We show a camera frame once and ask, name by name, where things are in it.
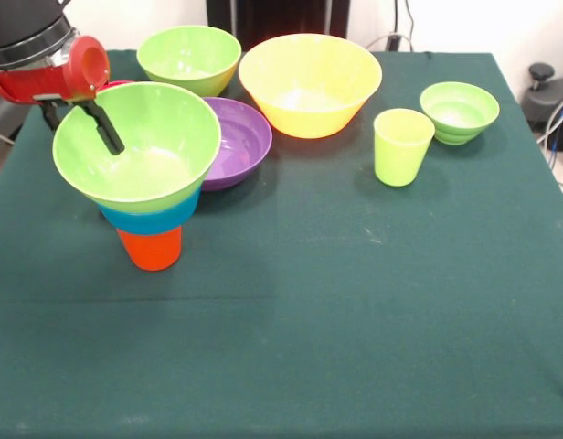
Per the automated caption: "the black knobbed stand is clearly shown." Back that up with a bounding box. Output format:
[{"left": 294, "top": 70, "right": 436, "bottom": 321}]
[{"left": 523, "top": 62, "right": 563, "bottom": 152}]

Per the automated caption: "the orange cup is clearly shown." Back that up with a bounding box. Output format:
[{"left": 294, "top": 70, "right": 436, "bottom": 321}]
[{"left": 115, "top": 226, "right": 184, "bottom": 273}]

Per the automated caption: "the blue bowl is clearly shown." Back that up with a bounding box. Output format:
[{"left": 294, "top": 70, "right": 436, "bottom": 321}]
[{"left": 97, "top": 187, "right": 202, "bottom": 236}]

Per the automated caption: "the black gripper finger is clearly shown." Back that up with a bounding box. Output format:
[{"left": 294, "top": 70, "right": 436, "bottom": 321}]
[
  {"left": 42, "top": 103, "right": 63, "bottom": 134},
  {"left": 80, "top": 101, "right": 126, "bottom": 155}
]

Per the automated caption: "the grey chair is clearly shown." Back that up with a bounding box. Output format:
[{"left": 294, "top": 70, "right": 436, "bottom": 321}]
[{"left": 0, "top": 98, "right": 29, "bottom": 143}]

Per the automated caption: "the purple bowl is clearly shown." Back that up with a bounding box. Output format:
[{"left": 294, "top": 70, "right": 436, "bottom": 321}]
[{"left": 201, "top": 96, "right": 273, "bottom": 192}]

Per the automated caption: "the large yellow bowl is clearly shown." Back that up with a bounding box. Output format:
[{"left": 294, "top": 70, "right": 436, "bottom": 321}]
[{"left": 238, "top": 33, "right": 383, "bottom": 139}]

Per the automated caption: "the dark green tablecloth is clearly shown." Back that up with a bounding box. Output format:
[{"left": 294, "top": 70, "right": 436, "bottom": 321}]
[{"left": 0, "top": 48, "right": 563, "bottom": 439}]

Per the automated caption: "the large light green bowl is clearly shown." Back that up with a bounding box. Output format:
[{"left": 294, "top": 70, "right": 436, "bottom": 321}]
[
  {"left": 51, "top": 81, "right": 222, "bottom": 214},
  {"left": 135, "top": 25, "right": 242, "bottom": 98}
]

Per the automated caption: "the small green bowl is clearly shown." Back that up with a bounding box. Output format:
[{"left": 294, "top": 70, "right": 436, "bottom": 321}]
[{"left": 419, "top": 81, "right": 501, "bottom": 146}]

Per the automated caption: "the yellow-green cup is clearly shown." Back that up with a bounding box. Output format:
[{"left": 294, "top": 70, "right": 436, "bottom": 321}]
[{"left": 373, "top": 108, "right": 436, "bottom": 187}]

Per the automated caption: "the blue cable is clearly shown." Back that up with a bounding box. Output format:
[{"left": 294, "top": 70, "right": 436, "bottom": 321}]
[{"left": 547, "top": 107, "right": 563, "bottom": 171}]

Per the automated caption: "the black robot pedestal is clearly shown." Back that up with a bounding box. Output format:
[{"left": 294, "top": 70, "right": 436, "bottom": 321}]
[{"left": 207, "top": 0, "right": 351, "bottom": 51}]

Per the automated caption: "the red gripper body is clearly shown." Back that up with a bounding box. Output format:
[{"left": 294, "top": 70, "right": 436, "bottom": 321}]
[{"left": 0, "top": 35, "right": 112, "bottom": 105}]

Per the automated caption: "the grey cable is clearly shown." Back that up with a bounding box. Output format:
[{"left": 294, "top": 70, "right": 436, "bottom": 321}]
[{"left": 536, "top": 92, "right": 563, "bottom": 144}]

